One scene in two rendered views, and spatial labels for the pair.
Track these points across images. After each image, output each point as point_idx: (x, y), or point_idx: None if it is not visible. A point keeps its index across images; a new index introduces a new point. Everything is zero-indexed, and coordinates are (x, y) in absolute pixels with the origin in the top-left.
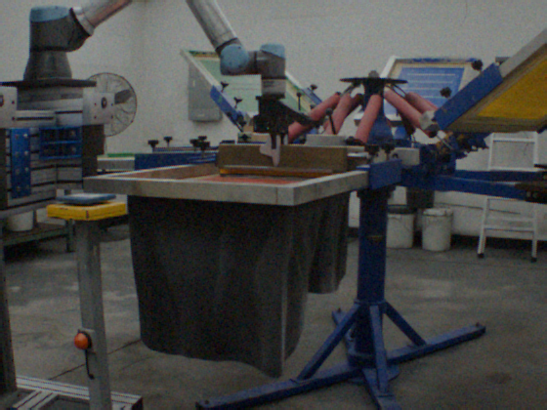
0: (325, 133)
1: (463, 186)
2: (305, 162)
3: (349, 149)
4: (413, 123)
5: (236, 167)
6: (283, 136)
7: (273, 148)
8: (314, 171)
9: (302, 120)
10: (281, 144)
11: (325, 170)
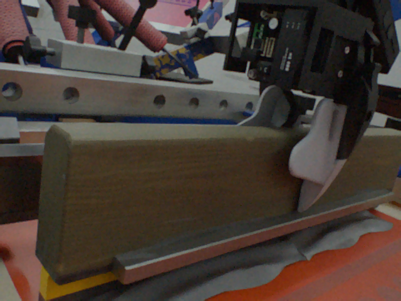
0: (12, 26)
1: (191, 122)
2: (352, 182)
3: (184, 93)
4: (128, 25)
5: (191, 256)
6: (292, 95)
7: (344, 158)
8: (372, 204)
9: (394, 58)
10: (309, 131)
11: (388, 197)
